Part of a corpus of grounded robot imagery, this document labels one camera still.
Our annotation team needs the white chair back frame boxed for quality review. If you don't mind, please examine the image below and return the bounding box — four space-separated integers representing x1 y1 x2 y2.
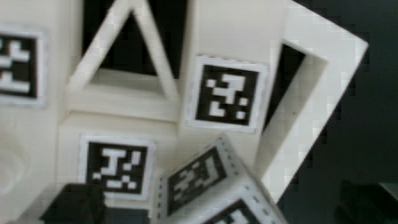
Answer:
0 0 287 224

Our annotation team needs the white chair leg block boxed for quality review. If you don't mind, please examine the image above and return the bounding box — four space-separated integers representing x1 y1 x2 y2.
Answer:
152 135 287 224

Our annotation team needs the white chair seat part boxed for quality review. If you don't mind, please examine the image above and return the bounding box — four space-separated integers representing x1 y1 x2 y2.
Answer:
56 0 367 197

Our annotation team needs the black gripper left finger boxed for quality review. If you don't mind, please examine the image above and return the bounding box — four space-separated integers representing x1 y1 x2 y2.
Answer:
26 183 106 224

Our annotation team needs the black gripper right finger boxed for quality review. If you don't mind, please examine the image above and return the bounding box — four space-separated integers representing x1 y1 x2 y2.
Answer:
333 181 398 224

